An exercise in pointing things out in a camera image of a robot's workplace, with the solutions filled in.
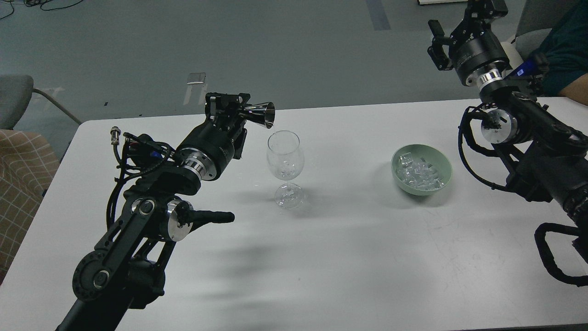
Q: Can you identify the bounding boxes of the grey office chair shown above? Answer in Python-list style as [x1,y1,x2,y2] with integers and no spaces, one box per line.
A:
[502,0,578,63]

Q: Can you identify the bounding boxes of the pile of ice cubes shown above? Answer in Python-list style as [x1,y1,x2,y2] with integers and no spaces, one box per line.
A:
[396,153,447,191]

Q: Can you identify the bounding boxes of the grey chair at left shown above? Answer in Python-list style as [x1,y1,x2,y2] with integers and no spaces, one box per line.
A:
[0,74,82,130]

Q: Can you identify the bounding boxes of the steel double jigger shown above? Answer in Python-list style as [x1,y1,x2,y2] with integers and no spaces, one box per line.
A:
[240,102,276,129]

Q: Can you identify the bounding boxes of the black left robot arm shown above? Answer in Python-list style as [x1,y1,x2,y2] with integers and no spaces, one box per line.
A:
[57,92,275,331]

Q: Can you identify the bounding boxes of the green bowl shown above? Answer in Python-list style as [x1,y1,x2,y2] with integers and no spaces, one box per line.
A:
[390,144,453,197]

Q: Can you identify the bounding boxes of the person in dark green shirt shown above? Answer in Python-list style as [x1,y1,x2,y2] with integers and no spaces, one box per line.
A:
[538,0,588,105]

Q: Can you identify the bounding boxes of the black cables on floor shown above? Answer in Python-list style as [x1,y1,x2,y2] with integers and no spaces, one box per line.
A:
[0,0,84,20]

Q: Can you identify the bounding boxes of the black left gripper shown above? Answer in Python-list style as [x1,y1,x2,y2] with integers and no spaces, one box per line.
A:
[177,92,251,182]

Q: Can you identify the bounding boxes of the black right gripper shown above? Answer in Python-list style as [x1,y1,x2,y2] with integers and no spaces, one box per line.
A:
[428,0,510,86]

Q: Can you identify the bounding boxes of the clear wine glass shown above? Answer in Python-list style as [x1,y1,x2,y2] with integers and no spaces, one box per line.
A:
[266,130,305,209]

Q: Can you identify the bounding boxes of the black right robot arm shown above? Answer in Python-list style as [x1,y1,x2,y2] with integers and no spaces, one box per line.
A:
[428,0,587,287]

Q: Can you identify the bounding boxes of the checked beige cloth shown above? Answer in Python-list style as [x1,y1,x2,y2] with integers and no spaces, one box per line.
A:
[0,129,60,281]

